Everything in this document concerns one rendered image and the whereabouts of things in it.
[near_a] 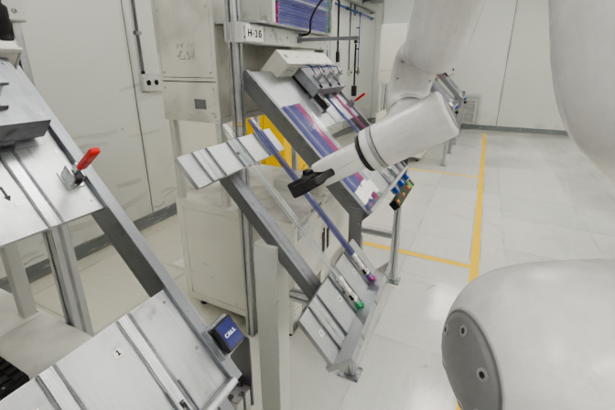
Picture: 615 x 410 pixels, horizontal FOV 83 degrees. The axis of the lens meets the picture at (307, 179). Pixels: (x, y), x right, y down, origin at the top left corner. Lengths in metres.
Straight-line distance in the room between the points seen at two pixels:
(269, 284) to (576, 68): 0.73
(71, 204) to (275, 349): 0.58
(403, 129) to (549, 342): 0.45
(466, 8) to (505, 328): 0.39
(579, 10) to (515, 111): 7.56
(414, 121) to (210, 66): 1.04
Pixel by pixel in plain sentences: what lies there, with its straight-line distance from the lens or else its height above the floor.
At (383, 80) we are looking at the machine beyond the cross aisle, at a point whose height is 1.05.
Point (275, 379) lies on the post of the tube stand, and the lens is 1.05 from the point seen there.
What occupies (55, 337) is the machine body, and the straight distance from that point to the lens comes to 1.08.
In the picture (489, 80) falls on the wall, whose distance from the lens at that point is 7.77.
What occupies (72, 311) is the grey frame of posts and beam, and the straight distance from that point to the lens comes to 1.08.
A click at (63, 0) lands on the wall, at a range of 2.69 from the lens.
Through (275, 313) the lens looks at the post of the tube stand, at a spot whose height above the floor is 0.66.
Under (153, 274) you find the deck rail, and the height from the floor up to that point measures 0.88.
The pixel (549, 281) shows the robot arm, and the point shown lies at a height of 1.12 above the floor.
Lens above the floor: 1.23
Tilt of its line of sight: 18 degrees down
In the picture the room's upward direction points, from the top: straight up
